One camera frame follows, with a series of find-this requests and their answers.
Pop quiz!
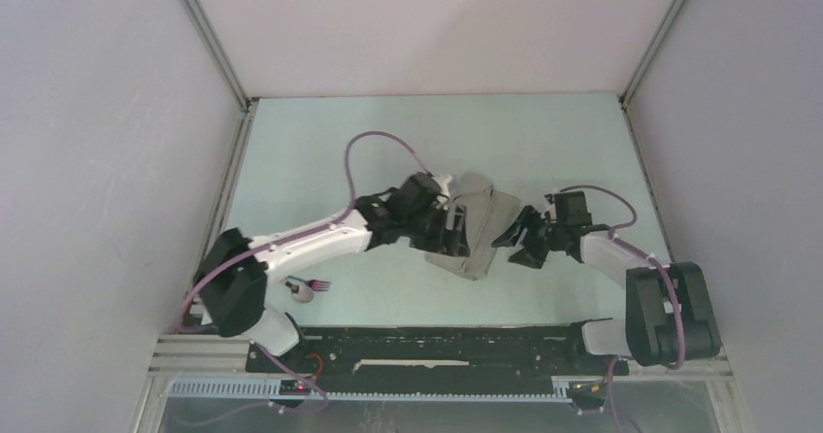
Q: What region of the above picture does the pink handled spoon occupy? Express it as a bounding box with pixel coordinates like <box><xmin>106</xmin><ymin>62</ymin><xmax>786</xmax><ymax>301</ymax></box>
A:
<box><xmin>281</xmin><ymin>279</ymin><xmax>314</xmax><ymax>303</ymax></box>

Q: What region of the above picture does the purple metallic fork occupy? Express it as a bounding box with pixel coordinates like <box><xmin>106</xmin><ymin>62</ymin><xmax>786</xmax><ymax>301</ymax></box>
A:
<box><xmin>288</xmin><ymin>276</ymin><xmax>331</xmax><ymax>291</ymax></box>

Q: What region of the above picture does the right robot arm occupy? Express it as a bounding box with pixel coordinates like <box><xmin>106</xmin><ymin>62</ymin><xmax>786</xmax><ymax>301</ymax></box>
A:
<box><xmin>492</xmin><ymin>184</ymin><xmax>722</xmax><ymax>373</ymax></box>

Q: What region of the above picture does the aluminium frame post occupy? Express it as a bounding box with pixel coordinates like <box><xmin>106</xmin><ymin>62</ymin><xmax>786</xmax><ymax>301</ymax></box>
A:
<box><xmin>619</xmin><ymin>0</ymin><xmax>690</xmax><ymax>110</ymax></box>
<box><xmin>181</xmin><ymin>0</ymin><xmax>251</xmax><ymax>112</ymax></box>

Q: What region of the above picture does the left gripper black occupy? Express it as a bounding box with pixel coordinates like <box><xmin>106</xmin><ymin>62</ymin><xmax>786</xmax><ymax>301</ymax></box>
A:
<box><xmin>404</xmin><ymin>202</ymin><xmax>470</xmax><ymax>257</ymax></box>

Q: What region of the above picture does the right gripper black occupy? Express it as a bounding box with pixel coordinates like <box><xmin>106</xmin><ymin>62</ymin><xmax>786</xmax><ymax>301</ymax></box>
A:
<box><xmin>493</xmin><ymin>203</ymin><xmax>567</xmax><ymax>269</ymax></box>

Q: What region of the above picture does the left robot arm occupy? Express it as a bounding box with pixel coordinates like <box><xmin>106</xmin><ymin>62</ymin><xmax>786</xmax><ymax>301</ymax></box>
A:
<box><xmin>193</xmin><ymin>172</ymin><xmax>471</xmax><ymax>372</ymax></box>

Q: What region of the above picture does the grey cloth napkin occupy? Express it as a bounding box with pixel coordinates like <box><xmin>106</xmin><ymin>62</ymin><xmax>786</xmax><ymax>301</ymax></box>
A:
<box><xmin>424</xmin><ymin>172</ymin><xmax>521</xmax><ymax>281</ymax></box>

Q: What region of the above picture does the white cable duct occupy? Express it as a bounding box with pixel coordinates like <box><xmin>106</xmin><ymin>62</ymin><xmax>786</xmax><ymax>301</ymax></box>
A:
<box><xmin>166</xmin><ymin>377</ymin><xmax>583</xmax><ymax>403</ymax></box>

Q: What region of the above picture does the left aluminium frame post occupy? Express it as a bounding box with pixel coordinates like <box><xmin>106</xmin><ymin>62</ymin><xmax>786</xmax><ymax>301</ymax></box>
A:
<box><xmin>181</xmin><ymin>0</ymin><xmax>251</xmax><ymax>112</ymax></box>

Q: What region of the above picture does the right aluminium frame post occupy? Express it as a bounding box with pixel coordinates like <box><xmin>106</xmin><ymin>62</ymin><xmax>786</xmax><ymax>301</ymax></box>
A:
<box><xmin>619</xmin><ymin>0</ymin><xmax>690</xmax><ymax>110</ymax></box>

